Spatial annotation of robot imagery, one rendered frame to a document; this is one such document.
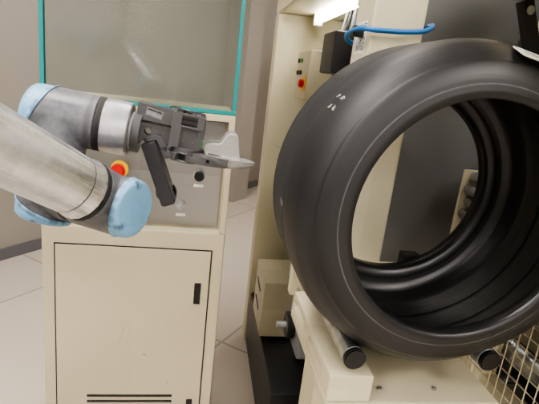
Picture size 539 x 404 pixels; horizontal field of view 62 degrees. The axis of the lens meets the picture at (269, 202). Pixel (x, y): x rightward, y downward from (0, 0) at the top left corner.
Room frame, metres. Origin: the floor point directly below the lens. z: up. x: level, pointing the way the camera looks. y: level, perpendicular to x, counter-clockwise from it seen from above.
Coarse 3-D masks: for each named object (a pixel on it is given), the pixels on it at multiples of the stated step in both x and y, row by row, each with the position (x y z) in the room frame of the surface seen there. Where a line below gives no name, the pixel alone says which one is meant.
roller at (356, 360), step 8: (328, 328) 0.85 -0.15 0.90; (336, 328) 0.82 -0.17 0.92; (336, 336) 0.80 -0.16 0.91; (344, 336) 0.78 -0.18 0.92; (336, 344) 0.79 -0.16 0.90; (344, 344) 0.76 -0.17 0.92; (352, 344) 0.76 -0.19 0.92; (344, 352) 0.75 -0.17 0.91; (352, 352) 0.74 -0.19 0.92; (360, 352) 0.74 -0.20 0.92; (344, 360) 0.74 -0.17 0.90; (352, 360) 0.74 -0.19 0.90; (360, 360) 0.74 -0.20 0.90; (352, 368) 0.74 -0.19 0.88
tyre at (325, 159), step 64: (384, 64) 0.75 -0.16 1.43; (448, 64) 0.72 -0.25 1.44; (512, 64) 0.73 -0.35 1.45; (320, 128) 0.73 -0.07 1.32; (384, 128) 0.69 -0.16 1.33; (512, 128) 1.02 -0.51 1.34; (320, 192) 0.69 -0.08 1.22; (512, 192) 1.03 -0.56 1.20; (320, 256) 0.69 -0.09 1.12; (448, 256) 1.03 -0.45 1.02; (512, 256) 0.96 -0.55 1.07; (384, 320) 0.70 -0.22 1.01; (448, 320) 0.88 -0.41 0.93; (512, 320) 0.74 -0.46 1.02
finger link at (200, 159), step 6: (180, 156) 0.74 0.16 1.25; (186, 156) 0.73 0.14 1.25; (192, 156) 0.73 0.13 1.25; (198, 156) 0.73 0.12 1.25; (204, 156) 0.74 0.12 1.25; (210, 156) 0.74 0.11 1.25; (192, 162) 0.73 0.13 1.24; (198, 162) 0.73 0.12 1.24; (204, 162) 0.73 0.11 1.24; (210, 162) 0.73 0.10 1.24; (216, 162) 0.74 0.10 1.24; (222, 162) 0.75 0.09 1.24
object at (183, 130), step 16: (144, 112) 0.74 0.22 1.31; (160, 112) 0.74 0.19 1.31; (176, 112) 0.73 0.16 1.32; (192, 112) 0.80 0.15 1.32; (144, 128) 0.75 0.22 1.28; (160, 128) 0.75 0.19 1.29; (176, 128) 0.73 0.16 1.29; (192, 128) 0.74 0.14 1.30; (128, 144) 0.72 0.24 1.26; (160, 144) 0.75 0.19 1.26; (176, 144) 0.73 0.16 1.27; (192, 144) 0.75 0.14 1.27; (176, 160) 0.73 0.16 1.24
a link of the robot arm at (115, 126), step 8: (104, 104) 0.72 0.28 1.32; (112, 104) 0.73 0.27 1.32; (120, 104) 0.73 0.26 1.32; (128, 104) 0.74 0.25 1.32; (104, 112) 0.71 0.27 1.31; (112, 112) 0.71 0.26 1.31; (120, 112) 0.72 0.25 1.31; (128, 112) 0.72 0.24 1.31; (104, 120) 0.71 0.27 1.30; (112, 120) 0.71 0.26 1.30; (120, 120) 0.71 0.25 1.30; (128, 120) 0.72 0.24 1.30; (104, 128) 0.70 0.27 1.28; (112, 128) 0.71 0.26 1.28; (120, 128) 0.71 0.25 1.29; (128, 128) 0.72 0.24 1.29; (104, 136) 0.71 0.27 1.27; (112, 136) 0.71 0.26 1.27; (120, 136) 0.71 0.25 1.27; (128, 136) 0.72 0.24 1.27; (104, 144) 0.71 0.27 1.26; (112, 144) 0.71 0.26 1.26; (120, 144) 0.71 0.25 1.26; (112, 152) 0.73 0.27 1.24; (120, 152) 0.72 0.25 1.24
